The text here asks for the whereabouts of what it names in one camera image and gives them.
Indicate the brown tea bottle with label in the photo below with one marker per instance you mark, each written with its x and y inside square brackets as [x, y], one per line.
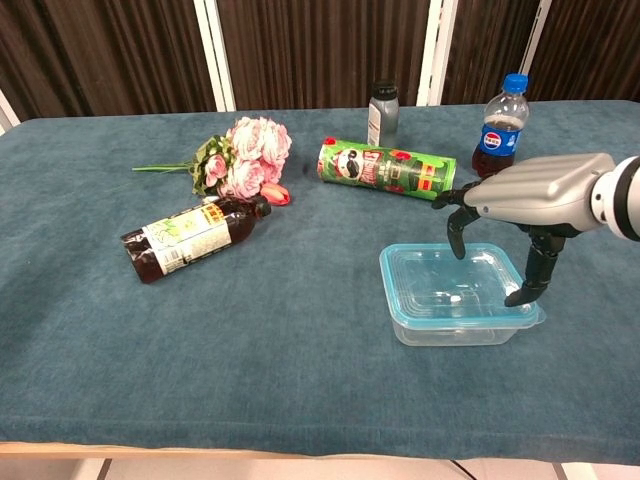
[185, 237]

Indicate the red tulip bud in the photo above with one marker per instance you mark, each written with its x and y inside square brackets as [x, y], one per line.
[275, 194]

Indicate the Pepsi bottle with blue cap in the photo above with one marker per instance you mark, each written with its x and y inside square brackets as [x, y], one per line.
[500, 140]

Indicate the clear plastic food container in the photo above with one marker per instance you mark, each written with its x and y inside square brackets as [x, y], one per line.
[450, 337]

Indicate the grey bottle with black cap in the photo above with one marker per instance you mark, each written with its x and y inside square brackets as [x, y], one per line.
[382, 120]

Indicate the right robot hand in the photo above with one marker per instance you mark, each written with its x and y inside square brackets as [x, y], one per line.
[540, 190]

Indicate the green Pringles can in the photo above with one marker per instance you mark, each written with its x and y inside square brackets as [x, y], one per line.
[385, 170]

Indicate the blue translucent container lid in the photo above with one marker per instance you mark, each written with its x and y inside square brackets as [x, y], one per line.
[425, 290]

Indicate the pink artificial flower bouquet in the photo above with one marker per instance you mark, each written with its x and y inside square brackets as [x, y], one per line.
[250, 140]

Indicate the teal tablecloth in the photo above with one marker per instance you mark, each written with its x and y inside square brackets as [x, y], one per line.
[200, 350]

